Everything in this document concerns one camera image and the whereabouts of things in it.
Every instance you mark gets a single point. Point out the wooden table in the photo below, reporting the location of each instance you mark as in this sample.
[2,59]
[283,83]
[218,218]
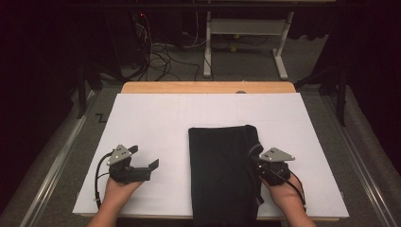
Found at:
[205,87]

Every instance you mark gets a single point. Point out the yellow-green tennis ball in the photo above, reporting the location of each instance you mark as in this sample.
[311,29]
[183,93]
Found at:
[235,36]
[233,48]

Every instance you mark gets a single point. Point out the white metal desk frame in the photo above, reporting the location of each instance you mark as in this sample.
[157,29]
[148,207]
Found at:
[246,26]

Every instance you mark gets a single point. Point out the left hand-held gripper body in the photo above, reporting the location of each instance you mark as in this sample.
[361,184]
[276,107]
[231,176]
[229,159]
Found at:
[127,175]

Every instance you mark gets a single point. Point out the metal floor rail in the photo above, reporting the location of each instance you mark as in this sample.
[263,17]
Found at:
[56,160]
[359,164]

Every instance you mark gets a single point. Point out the person's right hand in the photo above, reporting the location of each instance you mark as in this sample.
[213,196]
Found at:
[283,195]

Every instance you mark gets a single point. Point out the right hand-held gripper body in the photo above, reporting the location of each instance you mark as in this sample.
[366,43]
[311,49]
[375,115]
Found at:
[274,171]

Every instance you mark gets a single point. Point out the black metal stand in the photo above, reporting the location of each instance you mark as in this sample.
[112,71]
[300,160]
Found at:
[82,91]
[340,101]

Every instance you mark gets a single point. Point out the dark knitted vest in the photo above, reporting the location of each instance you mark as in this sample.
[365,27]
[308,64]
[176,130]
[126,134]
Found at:
[220,173]

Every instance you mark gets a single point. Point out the person's left hand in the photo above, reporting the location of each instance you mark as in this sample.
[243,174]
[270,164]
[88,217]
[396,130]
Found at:
[119,192]

